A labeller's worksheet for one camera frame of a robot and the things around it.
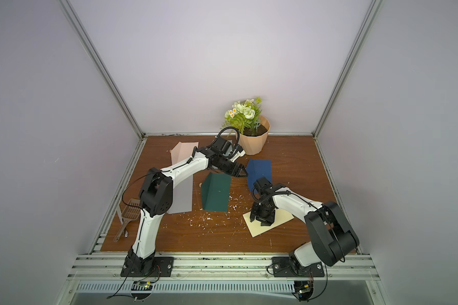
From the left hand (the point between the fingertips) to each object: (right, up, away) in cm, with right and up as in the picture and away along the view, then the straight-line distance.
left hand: (246, 173), depth 89 cm
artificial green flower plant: (-2, +28, -1) cm, 28 cm away
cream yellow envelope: (+3, -23, -8) cm, 24 cm away
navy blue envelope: (+7, 0, +15) cm, 16 cm away
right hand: (+3, -19, -3) cm, 19 cm away
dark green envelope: (-15, -11, +5) cm, 19 cm away
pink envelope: (-38, +10, +26) cm, 47 cm away
